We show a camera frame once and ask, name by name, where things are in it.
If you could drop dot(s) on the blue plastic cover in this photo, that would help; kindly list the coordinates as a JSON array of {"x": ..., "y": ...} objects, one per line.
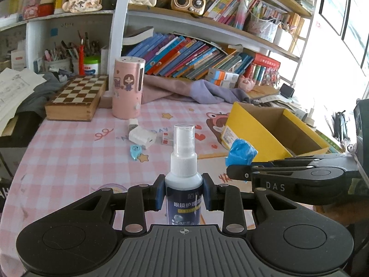
[{"x": 240, "y": 151}]

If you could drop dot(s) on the white container with pens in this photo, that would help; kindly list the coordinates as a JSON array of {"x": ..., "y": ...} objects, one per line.
[{"x": 263, "y": 30}]

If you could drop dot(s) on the yellow cardboard box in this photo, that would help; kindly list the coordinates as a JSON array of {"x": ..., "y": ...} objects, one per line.
[{"x": 268, "y": 127}]

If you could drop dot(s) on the brown cardboard sheet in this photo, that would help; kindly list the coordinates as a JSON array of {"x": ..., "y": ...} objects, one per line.
[{"x": 263, "y": 91}]

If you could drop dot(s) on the stack of white papers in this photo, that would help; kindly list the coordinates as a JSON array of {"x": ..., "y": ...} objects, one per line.
[{"x": 14, "y": 89}]

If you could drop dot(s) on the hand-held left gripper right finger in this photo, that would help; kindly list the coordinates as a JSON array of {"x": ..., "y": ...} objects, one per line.
[{"x": 207, "y": 192}]

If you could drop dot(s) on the red and white doll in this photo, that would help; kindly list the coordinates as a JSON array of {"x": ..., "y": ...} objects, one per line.
[{"x": 46, "y": 5}]

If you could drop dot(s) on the white charger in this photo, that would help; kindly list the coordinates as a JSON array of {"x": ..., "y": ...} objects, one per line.
[{"x": 142, "y": 137}]

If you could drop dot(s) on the light blue correction tape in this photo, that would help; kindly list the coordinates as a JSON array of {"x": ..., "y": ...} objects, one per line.
[{"x": 135, "y": 151}]

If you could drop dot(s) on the black phone stand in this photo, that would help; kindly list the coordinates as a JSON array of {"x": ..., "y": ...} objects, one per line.
[{"x": 286, "y": 90}]

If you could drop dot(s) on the white jar with green lid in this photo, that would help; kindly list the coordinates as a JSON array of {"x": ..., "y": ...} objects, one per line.
[{"x": 92, "y": 66}]

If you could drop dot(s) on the red boxed dictionary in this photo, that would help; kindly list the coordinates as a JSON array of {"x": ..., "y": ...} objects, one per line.
[{"x": 266, "y": 60}]

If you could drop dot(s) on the row of shelf books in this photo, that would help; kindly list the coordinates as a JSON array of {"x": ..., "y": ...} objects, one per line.
[{"x": 219, "y": 3}]

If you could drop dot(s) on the pen holder with pens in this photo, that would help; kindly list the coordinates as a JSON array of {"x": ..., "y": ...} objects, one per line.
[{"x": 59, "y": 59}]

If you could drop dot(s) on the white bookshelf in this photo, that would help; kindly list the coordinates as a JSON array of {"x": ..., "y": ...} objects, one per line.
[{"x": 118, "y": 34}]

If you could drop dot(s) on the pink cylindrical holder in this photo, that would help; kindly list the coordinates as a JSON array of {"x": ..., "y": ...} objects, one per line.
[{"x": 126, "y": 92}]

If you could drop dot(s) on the orange and white small box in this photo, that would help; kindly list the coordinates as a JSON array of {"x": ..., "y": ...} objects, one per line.
[
  {"x": 223, "y": 74},
  {"x": 224, "y": 84}
]

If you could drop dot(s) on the row of leaning books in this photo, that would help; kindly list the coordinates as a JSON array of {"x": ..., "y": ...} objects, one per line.
[{"x": 184, "y": 57}]

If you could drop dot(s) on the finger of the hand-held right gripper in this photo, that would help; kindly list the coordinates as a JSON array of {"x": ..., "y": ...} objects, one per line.
[
  {"x": 237, "y": 172},
  {"x": 311, "y": 160}
]

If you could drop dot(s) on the pink pig toy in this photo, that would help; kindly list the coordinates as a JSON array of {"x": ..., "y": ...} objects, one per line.
[{"x": 246, "y": 83}]

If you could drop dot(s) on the small white plug adapter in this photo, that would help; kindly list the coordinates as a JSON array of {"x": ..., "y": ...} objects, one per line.
[{"x": 133, "y": 124}]

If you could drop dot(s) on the wooden chessboard box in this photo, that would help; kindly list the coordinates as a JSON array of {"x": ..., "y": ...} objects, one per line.
[{"x": 77, "y": 95}]

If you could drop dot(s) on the wooden retro radio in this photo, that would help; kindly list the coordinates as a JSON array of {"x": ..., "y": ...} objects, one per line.
[{"x": 187, "y": 3}]

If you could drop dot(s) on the grey cloth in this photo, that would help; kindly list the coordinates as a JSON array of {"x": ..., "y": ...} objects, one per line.
[{"x": 43, "y": 89}]

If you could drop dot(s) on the pink checked tablecloth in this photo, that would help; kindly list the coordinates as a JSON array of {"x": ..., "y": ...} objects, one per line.
[{"x": 72, "y": 150}]

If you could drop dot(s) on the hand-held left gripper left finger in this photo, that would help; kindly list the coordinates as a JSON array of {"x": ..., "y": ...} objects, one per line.
[{"x": 160, "y": 192}]

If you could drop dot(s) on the small spray bottle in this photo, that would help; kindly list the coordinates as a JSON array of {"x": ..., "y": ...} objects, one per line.
[{"x": 183, "y": 161}]

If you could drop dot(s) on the pink and purple cloth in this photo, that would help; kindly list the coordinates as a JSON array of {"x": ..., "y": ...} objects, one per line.
[{"x": 201, "y": 92}]

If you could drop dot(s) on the pastel striped tumbler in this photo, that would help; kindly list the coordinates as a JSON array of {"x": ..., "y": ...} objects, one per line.
[{"x": 241, "y": 16}]

